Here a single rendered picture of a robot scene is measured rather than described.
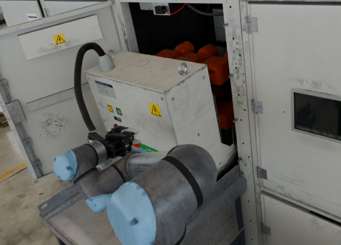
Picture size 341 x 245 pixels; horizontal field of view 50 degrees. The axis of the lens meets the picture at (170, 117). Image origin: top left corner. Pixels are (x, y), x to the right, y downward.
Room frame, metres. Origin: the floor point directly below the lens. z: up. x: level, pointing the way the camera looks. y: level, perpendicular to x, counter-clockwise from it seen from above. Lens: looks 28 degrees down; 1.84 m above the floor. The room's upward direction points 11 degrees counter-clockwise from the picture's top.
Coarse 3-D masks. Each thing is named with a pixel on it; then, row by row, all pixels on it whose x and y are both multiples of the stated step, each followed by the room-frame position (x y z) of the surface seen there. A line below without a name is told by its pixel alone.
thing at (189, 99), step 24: (96, 72) 1.42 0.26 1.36; (120, 72) 1.36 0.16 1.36; (144, 72) 1.30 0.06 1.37; (168, 72) 1.24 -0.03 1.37; (192, 72) 1.19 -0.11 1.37; (168, 96) 1.10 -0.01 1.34; (192, 96) 1.17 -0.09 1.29; (192, 120) 1.16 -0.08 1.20; (216, 120) 1.24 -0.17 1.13; (192, 144) 1.15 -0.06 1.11; (216, 144) 1.23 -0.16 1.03
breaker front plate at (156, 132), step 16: (96, 80) 1.41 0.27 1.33; (112, 80) 1.31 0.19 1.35; (96, 96) 1.45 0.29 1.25; (128, 96) 1.26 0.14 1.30; (144, 96) 1.18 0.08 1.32; (160, 96) 1.11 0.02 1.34; (112, 112) 1.39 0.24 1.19; (128, 112) 1.29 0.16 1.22; (144, 112) 1.21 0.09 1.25; (160, 112) 1.13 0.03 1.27; (144, 128) 1.23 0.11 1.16; (160, 128) 1.15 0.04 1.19; (144, 144) 1.26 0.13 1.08; (160, 144) 1.18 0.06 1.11; (176, 144) 1.10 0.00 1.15
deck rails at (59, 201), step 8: (232, 168) 1.23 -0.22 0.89; (224, 176) 1.19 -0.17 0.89; (232, 176) 1.23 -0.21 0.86; (72, 184) 1.36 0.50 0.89; (216, 184) 1.16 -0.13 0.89; (224, 184) 1.19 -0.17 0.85; (232, 184) 1.21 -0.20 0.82; (64, 192) 1.33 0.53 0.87; (72, 192) 1.35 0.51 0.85; (216, 192) 1.15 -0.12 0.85; (48, 200) 1.28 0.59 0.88; (56, 200) 1.30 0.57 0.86; (64, 200) 1.32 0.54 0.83; (72, 200) 1.32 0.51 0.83; (208, 200) 1.12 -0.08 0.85; (40, 208) 1.25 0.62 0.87; (48, 208) 1.27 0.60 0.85; (56, 208) 1.28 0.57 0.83; (200, 208) 1.09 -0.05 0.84; (48, 216) 1.24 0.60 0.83; (192, 216) 1.06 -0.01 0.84
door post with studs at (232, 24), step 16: (224, 16) 1.26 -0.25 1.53; (240, 32) 1.21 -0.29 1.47; (240, 48) 1.21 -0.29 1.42; (240, 64) 1.21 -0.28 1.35; (240, 80) 1.22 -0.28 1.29; (240, 96) 1.22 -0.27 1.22; (240, 112) 1.23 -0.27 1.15; (240, 128) 1.24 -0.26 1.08; (240, 144) 1.25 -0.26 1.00; (240, 160) 1.25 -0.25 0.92; (256, 224) 1.21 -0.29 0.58; (256, 240) 1.21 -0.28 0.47
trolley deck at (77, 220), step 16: (224, 192) 1.18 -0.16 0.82; (240, 192) 1.20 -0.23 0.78; (64, 208) 1.28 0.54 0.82; (80, 208) 1.25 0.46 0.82; (208, 208) 1.10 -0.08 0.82; (224, 208) 1.13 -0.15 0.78; (48, 224) 1.21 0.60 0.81; (64, 224) 1.17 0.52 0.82; (80, 224) 1.16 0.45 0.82; (96, 224) 1.14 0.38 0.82; (192, 224) 1.03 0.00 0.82; (208, 224) 1.06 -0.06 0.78; (64, 240) 1.11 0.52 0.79; (80, 240) 1.06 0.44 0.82; (96, 240) 1.05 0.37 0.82; (112, 240) 1.03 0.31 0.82; (192, 240) 1.00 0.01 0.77
